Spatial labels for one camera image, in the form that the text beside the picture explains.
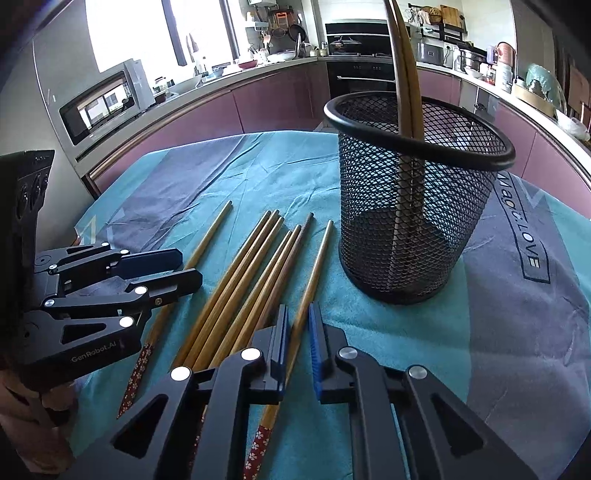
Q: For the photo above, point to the red bowl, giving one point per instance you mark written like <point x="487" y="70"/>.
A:
<point x="248" y="63"/>

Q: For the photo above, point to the black built-in oven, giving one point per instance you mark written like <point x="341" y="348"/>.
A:
<point x="358" y="76"/>

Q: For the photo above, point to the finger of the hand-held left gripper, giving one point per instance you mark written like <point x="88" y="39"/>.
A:
<point x="147" y="265"/>
<point x="180" y="281"/>

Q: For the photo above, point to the wooden cutting board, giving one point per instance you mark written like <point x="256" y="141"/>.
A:
<point x="449" y="14"/>

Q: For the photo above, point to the hanging frying pan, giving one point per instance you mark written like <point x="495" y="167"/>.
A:
<point x="297" y="33"/>

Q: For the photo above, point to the white dish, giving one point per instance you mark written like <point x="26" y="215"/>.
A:
<point x="280" y="57"/>

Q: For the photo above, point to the white canister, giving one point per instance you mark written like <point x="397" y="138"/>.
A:
<point x="504" y="76"/>

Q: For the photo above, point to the teal grey printed tablecloth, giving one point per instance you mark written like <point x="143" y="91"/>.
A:
<point x="277" y="175"/>

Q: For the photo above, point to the pink kitchen base cabinets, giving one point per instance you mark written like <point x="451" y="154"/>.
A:
<point x="517" y="124"/>
<point x="258" y="101"/>

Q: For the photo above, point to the steel cooking pot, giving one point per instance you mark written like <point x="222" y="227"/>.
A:
<point x="470" y="60"/>

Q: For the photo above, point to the black range hood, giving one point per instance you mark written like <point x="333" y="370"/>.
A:
<point x="355" y="27"/>

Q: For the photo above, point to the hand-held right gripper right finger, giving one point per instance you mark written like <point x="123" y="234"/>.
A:
<point x="316" y="350"/>

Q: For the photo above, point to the bunch of wooden chopsticks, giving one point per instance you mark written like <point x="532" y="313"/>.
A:
<point x="249" y="272"/>

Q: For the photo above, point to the silver countertop appliance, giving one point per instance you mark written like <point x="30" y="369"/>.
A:
<point x="431" y="51"/>

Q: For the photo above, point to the pink kettle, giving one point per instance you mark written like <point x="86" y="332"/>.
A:
<point x="506" y="53"/>

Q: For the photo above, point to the white plastic bag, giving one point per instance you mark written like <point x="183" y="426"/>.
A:
<point x="572" y="125"/>

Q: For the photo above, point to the person's left hand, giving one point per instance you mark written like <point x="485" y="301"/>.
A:
<point x="32" y="424"/>

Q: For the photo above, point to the round wooden tray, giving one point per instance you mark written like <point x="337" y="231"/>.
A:
<point x="533" y="99"/>

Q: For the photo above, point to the silver microwave oven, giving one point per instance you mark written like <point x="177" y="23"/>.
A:
<point x="106" y="104"/>

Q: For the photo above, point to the floral-end wooden chopstick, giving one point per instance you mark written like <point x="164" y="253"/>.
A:
<point x="413" y="78"/>
<point x="203" y="249"/>
<point x="400" y="78"/>
<point x="318" y="263"/>

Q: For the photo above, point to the black mesh utensil holder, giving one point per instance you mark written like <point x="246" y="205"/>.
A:
<point x="406" y="240"/>

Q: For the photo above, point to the black wall shelf rack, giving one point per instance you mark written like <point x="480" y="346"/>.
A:
<point x="436" y="21"/>

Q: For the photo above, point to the white bowl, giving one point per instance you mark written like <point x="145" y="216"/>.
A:
<point x="189" y="84"/>

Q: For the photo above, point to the kitchen window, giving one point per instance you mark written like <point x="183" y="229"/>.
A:
<point x="138" y="32"/>

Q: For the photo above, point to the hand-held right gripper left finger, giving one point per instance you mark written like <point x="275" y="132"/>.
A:
<point x="283" y="350"/>

